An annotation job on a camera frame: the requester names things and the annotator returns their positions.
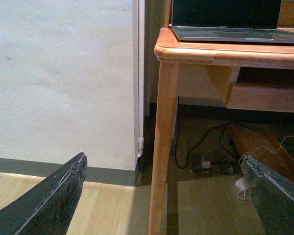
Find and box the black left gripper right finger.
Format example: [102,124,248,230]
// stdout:
[242,154,294,235]

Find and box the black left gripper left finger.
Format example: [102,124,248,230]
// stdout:
[0,152,87,235]

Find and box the white charger adapter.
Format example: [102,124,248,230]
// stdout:
[235,177,247,191]

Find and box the wooden board on floor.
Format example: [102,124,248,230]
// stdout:
[229,124,294,183]

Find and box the power strip on floor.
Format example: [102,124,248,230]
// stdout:
[191,146,238,174]

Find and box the wooden sliding keyboard tray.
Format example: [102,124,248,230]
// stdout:
[225,67,294,113]

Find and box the wooden desk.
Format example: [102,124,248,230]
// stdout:
[148,0,294,235]

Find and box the grey open laptop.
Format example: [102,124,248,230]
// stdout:
[171,0,294,44]

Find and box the white thin cable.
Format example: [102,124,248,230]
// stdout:
[236,134,294,201]

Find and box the black power cable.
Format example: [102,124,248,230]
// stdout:
[174,119,253,169]

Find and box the white wall pipe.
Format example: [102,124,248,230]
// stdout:
[137,0,145,157]

